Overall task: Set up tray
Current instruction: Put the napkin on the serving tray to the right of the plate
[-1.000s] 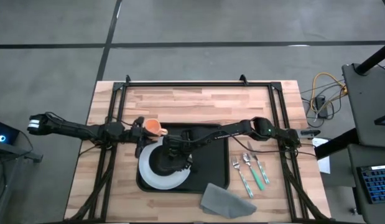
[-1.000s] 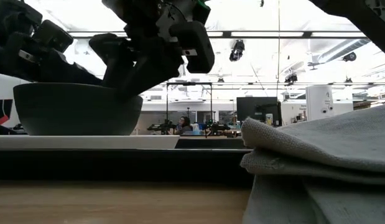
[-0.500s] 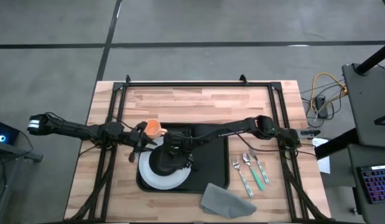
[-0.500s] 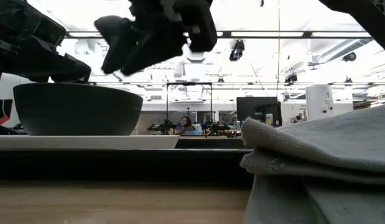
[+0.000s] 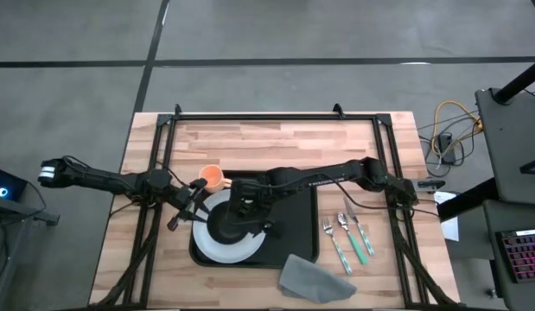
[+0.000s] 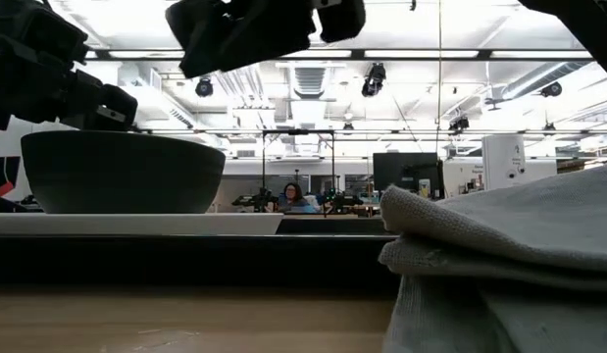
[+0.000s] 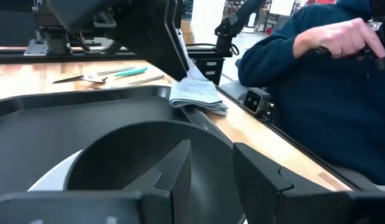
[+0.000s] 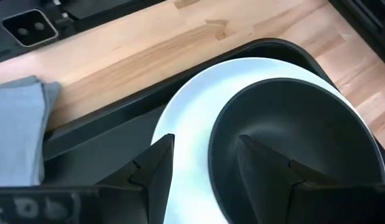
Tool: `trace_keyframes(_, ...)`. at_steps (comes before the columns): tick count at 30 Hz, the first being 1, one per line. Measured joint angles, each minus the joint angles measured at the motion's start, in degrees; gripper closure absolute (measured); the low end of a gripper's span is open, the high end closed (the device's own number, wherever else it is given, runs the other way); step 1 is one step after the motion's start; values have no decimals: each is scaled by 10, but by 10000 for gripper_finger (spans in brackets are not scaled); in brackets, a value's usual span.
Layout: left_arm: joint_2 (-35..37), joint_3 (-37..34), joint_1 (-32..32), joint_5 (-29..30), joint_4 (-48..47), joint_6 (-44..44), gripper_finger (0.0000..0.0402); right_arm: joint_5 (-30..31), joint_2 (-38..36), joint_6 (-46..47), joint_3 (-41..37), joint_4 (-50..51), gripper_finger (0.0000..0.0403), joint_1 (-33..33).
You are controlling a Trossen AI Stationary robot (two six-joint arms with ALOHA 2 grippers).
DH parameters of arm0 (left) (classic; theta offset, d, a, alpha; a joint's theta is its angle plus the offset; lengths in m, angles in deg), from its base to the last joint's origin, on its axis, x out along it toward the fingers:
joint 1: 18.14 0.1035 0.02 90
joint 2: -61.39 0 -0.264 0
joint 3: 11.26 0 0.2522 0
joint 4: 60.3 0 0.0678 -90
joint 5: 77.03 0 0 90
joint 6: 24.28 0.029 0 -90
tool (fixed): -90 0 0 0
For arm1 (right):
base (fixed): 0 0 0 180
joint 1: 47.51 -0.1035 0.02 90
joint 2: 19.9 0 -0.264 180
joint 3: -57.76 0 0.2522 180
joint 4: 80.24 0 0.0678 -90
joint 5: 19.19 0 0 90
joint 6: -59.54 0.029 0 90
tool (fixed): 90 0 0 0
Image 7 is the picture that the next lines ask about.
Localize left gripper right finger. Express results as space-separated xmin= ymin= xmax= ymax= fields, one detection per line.
xmin=232 ymin=142 xmax=352 ymax=224

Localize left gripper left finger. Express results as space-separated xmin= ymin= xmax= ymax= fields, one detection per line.
xmin=122 ymin=139 xmax=193 ymax=224

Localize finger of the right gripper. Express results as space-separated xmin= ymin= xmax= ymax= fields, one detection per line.
xmin=175 ymin=0 xmax=190 ymax=74
xmin=113 ymin=0 xmax=188 ymax=82

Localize spoon with green handle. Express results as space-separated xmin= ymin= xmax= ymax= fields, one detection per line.
xmin=82 ymin=66 xmax=149 ymax=84

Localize black bowl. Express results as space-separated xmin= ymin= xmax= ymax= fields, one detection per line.
xmin=63 ymin=119 xmax=246 ymax=224

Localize grey cloth napkin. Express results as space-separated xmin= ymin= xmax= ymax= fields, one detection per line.
xmin=169 ymin=29 xmax=230 ymax=116

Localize knife with patterned handle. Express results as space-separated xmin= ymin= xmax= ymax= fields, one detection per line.
xmin=51 ymin=66 xmax=137 ymax=85

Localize white plate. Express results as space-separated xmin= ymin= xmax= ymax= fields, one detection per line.
xmin=27 ymin=149 xmax=84 ymax=192

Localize black plastic tray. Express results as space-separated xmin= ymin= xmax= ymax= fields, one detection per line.
xmin=0 ymin=85 xmax=235 ymax=200

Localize black drawer cabinet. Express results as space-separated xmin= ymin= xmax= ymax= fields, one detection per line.
xmin=187 ymin=49 xmax=226 ymax=85

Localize person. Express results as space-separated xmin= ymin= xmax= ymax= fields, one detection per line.
xmin=238 ymin=0 xmax=385 ymax=187

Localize person's hand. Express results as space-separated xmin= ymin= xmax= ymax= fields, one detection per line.
xmin=292 ymin=17 xmax=385 ymax=60

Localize black teleoperation handle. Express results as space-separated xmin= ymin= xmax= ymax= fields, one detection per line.
xmin=310 ymin=18 xmax=385 ymax=71

